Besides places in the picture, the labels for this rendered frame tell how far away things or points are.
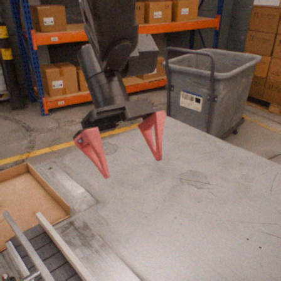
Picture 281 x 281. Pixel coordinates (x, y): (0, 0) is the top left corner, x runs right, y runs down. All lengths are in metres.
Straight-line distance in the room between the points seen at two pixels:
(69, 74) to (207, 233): 3.12
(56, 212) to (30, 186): 0.17
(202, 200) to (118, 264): 0.34
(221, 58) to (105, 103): 2.80
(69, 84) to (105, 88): 3.31
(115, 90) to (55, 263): 0.43
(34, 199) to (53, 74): 2.81
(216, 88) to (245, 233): 1.70
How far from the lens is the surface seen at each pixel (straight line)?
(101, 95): 0.46
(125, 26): 0.40
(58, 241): 0.72
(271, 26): 3.79
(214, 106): 2.50
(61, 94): 3.77
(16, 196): 1.01
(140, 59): 0.50
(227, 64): 3.18
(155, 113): 0.47
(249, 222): 0.91
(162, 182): 1.00
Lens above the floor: 1.43
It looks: 30 degrees down
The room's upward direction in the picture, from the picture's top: straight up
